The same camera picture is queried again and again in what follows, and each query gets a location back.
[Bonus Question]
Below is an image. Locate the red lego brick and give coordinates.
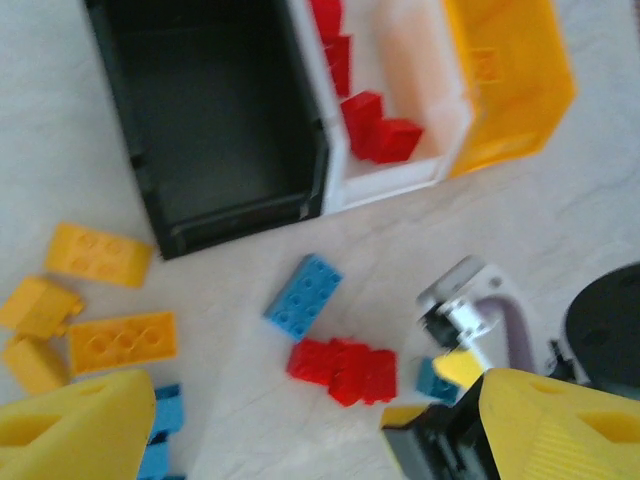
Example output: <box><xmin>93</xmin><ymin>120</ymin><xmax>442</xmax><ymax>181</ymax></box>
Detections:
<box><xmin>327</xmin><ymin>342</ymin><xmax>374</xmax><ymax>407</ymax></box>
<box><xmin>341</xmin><ymin>91</ymin><xmax>387</xmax><ymax>162</ymax></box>
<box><xmin>309</xmin><ymin>0</ymin><xmax>347</xmax><ymax>37</ymax></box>
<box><xmin>322</xmin><ymin>33</ymin><xmax>354</xmax><ymax>99</ymax></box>
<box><xmin>373</xmin><ymin>118</ymin><xmax>425</xmax><ymax>165</ymax></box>
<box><xmin>286</xmin><ymin>338</ymin><xmax>341</xmax><ymax>387</ymax></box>
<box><xmin>363</xmin><ymin>348</ymin><xmax>400</xmax><ymax>404</ymax></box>

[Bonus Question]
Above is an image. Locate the small blue lego brick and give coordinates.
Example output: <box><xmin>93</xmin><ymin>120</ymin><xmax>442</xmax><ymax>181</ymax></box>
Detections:
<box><xmin>415</xmin><ymin>356</ymin><xmax>460</xmax><ymax>403</ymax></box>

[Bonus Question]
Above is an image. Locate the yellow plastic bin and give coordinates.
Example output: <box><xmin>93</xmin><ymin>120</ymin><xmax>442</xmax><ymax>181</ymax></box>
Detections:
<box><xmin>442</xmin><ymin>0</ymin><xmax>580</xmax><ymax>180</ymax></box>

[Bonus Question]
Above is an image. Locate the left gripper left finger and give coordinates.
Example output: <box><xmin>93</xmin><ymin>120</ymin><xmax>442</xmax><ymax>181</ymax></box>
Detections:
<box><xmin>0</xmin><ymin>368</ymin><xmax>157</xmax><ymax>480</ymax></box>

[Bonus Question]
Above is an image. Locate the black plastic bin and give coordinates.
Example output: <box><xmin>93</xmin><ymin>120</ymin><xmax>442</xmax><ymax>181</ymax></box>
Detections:
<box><xmin>82</xmin><ymin>0</ymin><xmax>331</xmax><ymax>261</ymax></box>

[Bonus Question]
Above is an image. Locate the small yellow lego brick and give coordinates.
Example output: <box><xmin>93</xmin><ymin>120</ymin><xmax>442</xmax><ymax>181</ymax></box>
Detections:
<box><xmin>2</xmin><ymin>335</ymin><xmax>71</xmax><ymax>396</ymax></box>
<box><xmin>0</xmin><ymin>275</ymin><xmax>84</xmax><ymax>336</ymax></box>

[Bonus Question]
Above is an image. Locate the white plastic bin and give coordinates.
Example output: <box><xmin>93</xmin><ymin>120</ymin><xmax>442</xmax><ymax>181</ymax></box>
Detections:
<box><xmin>287</xmin><ymin>0</ymin><xmax>474</xmax><ymax>214</ymax></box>

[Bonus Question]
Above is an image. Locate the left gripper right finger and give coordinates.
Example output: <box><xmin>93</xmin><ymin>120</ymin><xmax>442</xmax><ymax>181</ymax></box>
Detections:
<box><xmin>474</xmin><ymin>367</ymin><xmax>640</xmax><ymax>480</ymax></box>

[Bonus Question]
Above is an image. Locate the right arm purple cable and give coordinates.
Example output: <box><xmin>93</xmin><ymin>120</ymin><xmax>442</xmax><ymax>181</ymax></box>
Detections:
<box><xmin>477</xmin><ymin>295</ymin><xmax>532</xmax><ymax>374</ymax></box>

